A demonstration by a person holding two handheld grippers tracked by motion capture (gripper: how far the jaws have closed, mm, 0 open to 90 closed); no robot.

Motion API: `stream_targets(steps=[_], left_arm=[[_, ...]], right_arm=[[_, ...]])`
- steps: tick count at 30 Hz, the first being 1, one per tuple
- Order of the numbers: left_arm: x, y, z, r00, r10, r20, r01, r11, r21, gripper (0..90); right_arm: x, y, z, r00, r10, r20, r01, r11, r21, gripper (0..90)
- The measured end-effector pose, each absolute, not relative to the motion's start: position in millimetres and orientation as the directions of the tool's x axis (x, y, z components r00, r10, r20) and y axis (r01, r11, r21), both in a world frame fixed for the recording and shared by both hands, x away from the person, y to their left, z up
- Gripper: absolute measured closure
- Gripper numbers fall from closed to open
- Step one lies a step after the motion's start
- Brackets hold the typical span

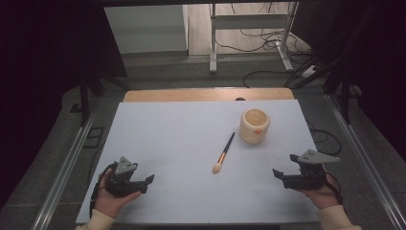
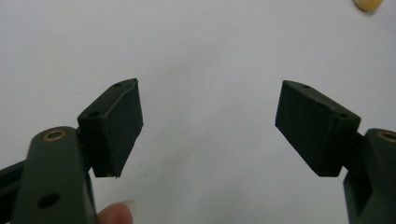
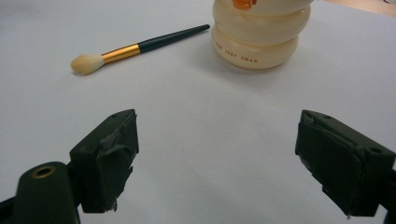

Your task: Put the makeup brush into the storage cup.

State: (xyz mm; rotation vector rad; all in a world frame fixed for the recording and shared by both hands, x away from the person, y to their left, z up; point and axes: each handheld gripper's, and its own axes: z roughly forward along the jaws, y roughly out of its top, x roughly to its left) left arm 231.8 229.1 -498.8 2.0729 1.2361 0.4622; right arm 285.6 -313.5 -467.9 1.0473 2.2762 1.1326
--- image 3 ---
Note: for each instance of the wooden spoon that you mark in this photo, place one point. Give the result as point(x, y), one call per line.
point(155, 42)

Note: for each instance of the white board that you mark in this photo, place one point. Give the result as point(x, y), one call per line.
point(199, 102)

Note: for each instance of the wooden bowl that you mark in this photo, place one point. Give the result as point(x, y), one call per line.
point(258, 34)

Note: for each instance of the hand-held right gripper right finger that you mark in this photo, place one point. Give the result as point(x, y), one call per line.
point(342, 161)

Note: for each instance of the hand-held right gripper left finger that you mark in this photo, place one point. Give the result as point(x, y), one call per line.
point(106, 161)

